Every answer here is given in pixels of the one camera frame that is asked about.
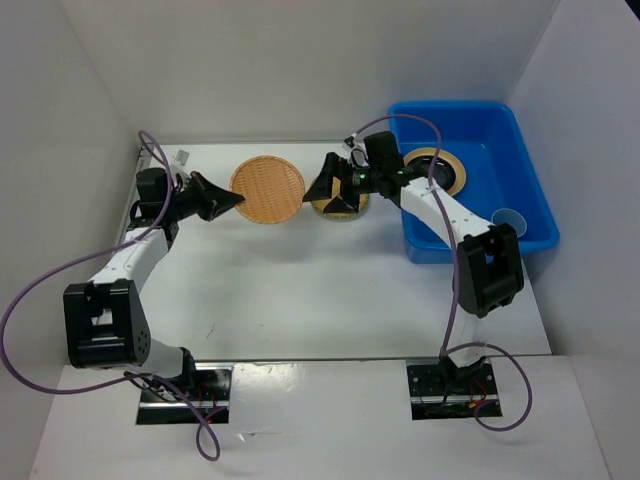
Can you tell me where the beige round plate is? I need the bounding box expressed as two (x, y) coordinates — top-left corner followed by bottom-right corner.
(404, 147), (467, 196)

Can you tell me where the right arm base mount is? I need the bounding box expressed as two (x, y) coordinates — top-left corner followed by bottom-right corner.
(406, 362), (502, 421)

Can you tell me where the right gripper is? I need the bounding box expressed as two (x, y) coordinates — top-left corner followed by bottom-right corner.
(302, 152), (381, 214)

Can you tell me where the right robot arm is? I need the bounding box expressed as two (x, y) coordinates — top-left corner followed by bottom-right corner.
(303, 131), (524, 393)

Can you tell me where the bamboo pattern round plate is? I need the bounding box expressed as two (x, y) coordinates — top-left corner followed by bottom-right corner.
(310, 178), (370, 222)

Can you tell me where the blue plastic bin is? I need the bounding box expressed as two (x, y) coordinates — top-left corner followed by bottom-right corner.
(388, 101), (559, 257)

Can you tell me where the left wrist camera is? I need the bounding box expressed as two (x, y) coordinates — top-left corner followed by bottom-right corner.
(172, 149), (190, 171)

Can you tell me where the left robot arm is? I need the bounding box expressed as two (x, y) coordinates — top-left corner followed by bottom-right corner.
(63, 168), (244, 400)

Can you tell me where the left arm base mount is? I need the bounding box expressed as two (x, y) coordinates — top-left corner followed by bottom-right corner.
(134, 362), (233, 426)

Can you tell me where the blue plastic cup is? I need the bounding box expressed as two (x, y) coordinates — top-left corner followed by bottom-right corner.
(491, 208), (528, 238)

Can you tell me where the black round plate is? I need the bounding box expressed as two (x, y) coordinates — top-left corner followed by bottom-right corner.
(407, 155), (457, 192)

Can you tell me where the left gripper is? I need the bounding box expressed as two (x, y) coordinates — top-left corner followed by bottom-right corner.
(165, 171), (244, 222)

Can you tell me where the light brown woven plate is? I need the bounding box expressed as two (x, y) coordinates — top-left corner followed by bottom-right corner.
(229, 155), (305, 225)

